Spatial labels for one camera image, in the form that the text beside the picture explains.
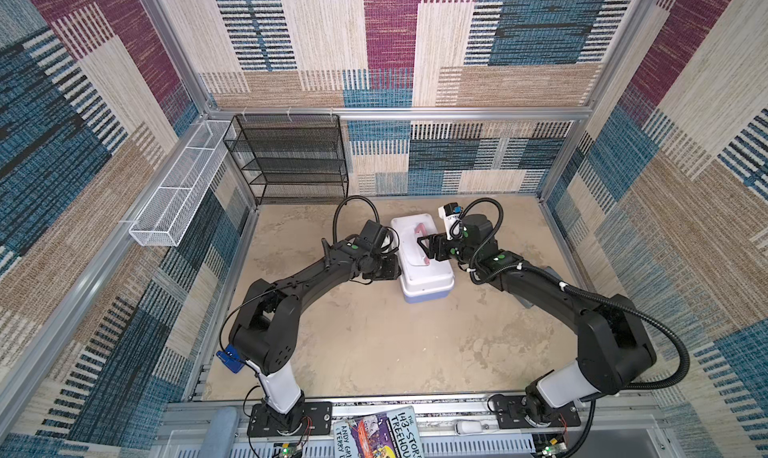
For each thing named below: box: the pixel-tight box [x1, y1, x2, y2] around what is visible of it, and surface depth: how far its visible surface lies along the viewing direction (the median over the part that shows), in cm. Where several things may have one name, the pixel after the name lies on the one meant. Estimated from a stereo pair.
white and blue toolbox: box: [391, 213, 455, 303], surface depth 89 cm
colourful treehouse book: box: [333, 406, 424, 458], surface depth 70 cm
